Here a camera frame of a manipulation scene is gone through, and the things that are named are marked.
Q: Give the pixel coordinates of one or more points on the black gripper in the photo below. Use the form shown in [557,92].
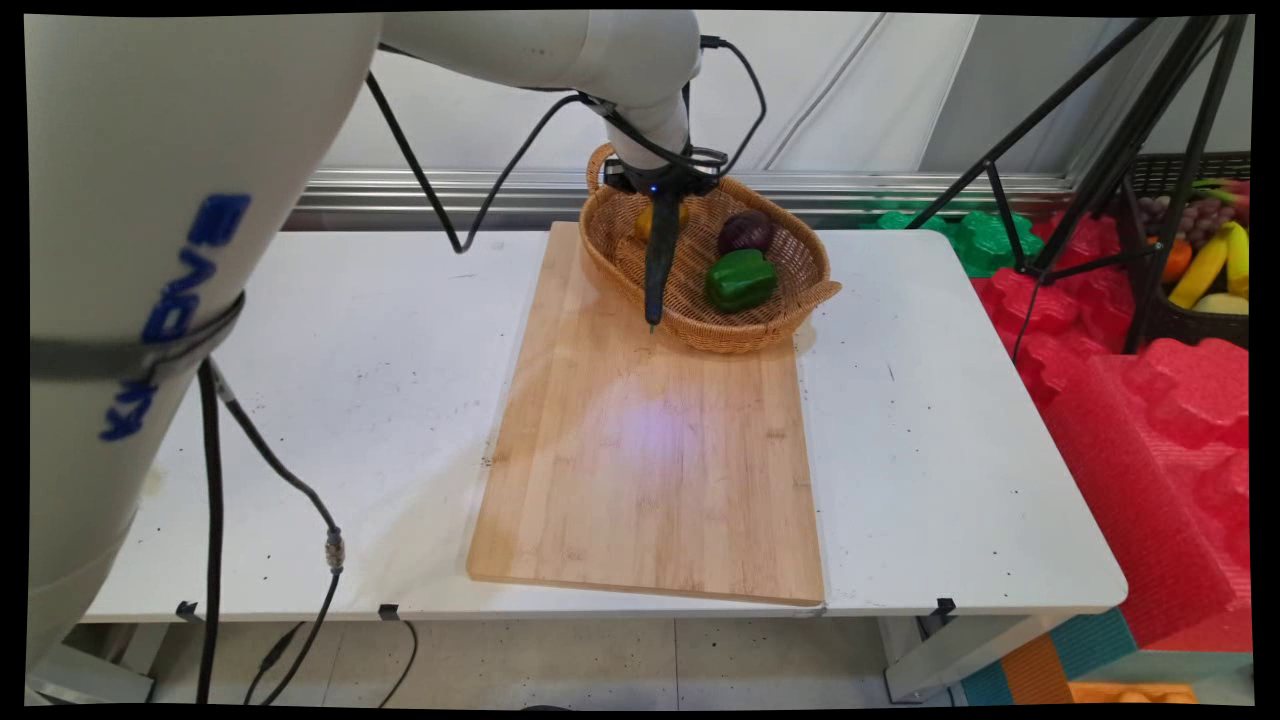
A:
[660,178]

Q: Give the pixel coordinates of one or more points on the dark green toy cucumber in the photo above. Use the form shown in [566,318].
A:
[660,260]

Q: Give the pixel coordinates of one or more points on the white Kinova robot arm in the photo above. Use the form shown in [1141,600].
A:
[200,200]

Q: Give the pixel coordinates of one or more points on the yellow toy pepper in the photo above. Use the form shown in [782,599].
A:
[643,222]

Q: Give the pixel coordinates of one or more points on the purple toy onion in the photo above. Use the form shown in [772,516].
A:
[746,232]

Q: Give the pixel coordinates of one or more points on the green toy bell pepper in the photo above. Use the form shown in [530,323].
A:
[741,281]

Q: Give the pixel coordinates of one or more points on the woven wicker basket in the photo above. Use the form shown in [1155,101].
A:
[770,300]

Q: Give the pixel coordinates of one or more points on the wooden cutting board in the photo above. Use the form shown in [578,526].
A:
[660,460]

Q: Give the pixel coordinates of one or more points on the green foam mat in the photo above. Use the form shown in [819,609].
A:
[985,245]

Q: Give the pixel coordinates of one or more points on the small red foam mat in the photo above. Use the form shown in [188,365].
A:
[1050,320]

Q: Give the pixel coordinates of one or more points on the black tripod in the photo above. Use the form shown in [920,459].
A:
[1130,140]

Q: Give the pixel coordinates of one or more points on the orange toy fruit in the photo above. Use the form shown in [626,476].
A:
[1177,262]

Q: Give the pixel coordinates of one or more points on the purple toy grapes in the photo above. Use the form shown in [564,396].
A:
[1195,218]

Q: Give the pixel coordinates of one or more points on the white table leg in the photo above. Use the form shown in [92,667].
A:
[960,655]

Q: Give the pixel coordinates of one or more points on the long yellow toy banana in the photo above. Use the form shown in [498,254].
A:
[1200,272]

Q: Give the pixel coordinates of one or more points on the black fruit basket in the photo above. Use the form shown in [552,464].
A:
[1200,325]

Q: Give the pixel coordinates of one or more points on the large red foam mat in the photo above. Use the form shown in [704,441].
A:
[1160,470]

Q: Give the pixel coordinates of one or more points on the pale yellow toy fruit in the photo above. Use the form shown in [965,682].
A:
[1222,305]

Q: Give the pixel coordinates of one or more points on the short yellow toy banana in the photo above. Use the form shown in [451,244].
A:
[1238,260]

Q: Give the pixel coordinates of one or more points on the blue and orange foam mat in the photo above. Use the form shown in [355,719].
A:
[1050,665]

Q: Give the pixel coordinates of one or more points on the flat orange foam piece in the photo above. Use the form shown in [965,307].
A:
[1130,693]

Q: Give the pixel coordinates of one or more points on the grey table leg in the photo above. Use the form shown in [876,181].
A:
[100,675]

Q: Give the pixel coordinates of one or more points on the aluminium wall rail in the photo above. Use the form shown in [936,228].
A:
[850,190]

